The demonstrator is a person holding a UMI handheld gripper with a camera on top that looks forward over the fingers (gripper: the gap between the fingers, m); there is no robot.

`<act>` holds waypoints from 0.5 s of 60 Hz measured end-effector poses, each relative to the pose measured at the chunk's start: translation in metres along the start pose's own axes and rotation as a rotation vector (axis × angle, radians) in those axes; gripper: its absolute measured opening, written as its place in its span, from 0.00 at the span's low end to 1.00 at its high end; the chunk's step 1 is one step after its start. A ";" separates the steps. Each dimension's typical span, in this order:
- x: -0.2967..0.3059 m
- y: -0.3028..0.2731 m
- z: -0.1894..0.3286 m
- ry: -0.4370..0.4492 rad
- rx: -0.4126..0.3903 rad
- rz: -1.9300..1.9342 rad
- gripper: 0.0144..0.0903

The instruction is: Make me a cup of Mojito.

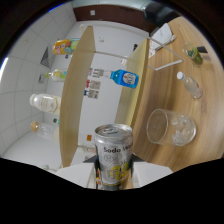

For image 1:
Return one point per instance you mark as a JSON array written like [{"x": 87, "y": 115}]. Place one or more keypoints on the blue wall poster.
[{"x": 91, "y": 94}]

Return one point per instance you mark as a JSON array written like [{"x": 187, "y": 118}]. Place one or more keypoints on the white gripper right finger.
[{"x": 150, "y": 171}]

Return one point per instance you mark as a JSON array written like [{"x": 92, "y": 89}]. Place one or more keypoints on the blue liquid bottle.
[{"x": 125, "y": 79}]

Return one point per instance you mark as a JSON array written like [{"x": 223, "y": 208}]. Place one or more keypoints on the dark brown door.
[{"x": 113, "y": 15}]

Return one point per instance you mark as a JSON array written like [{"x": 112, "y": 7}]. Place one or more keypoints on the multicoloured wall poster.
[{"x": 90, "y": 71}]

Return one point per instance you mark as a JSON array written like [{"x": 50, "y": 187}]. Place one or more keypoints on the white bottle red cap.
[{"x": 124, "y": 61}]

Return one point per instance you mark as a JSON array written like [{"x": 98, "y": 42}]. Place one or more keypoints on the two-tier wooden shelf rack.
[{"x": 75, "y": 100}]

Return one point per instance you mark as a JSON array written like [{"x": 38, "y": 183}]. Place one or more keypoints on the large white bottle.
[{"x": 46, "y": 104}]

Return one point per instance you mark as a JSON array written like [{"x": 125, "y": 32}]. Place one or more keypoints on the clear bottle green cap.
[{"x": 58, "y": 75}]

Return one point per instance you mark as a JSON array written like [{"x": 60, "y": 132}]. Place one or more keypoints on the yellow printed can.
[{"x": 65, "y": 46}]

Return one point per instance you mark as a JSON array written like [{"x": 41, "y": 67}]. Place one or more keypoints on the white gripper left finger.
[{"x": 78, "y": 173}]

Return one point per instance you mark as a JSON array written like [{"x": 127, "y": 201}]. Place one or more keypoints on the red wall poster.
[{"x": 94, "y": 84}]

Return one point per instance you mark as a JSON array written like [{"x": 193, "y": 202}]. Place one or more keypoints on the glass jar with cork lid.
[{"x": 41, "y": 129}]

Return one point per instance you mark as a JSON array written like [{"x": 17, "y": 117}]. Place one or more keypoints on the black chair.
[{"x": 160, "y": 13}]

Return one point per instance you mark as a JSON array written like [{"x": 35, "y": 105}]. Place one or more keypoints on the clear glass with ice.
[{"x": 173, "y": 128}]

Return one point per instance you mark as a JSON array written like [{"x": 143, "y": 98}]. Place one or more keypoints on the clear bottle red label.
[{"x": 191, "y": 86}]

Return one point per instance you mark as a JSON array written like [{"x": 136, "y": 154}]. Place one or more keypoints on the glass with lime pieces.
[{"x": 195, "y": 56}]

